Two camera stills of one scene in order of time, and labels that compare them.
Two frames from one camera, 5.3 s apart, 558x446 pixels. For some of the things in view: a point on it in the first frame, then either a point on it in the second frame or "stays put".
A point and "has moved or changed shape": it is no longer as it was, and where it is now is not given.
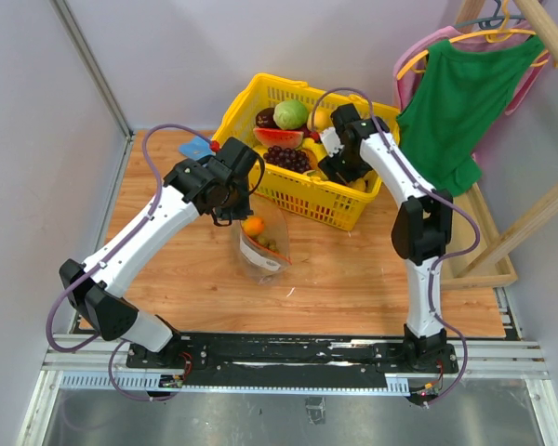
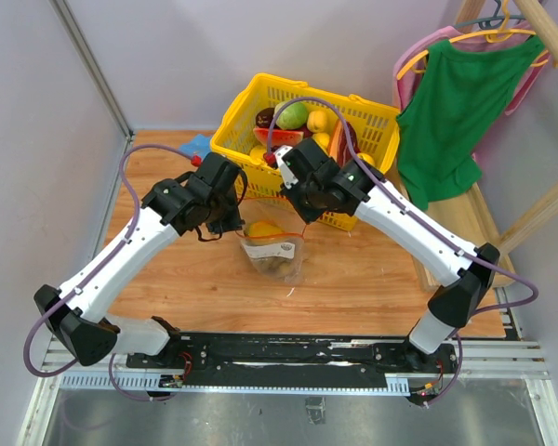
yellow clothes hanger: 498,35 stays put
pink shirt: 410,61 stays put
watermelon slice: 278,138 stays put
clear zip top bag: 261,242 has moved or changed shape
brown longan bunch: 265,242 to 274,266
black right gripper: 329,166 to 308,215
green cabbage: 290,114 stays put
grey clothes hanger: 490,22 stays put
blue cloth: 197,148 stays put
